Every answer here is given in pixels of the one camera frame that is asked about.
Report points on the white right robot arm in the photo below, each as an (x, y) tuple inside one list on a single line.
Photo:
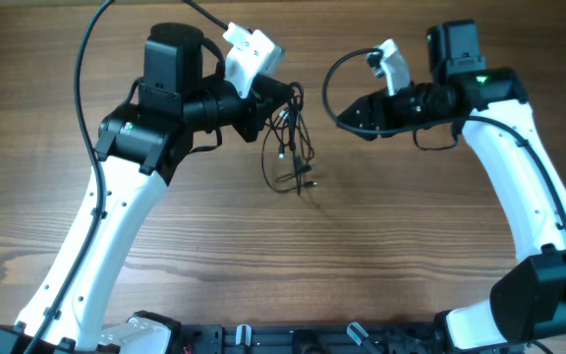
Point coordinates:
[(489, 109)]

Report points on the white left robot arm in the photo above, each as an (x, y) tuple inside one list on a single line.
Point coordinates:
[(140, 145)]

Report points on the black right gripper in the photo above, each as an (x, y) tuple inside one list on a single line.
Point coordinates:
[(376, 114)]

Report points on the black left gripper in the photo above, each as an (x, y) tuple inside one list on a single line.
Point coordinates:
[(261, 99)]

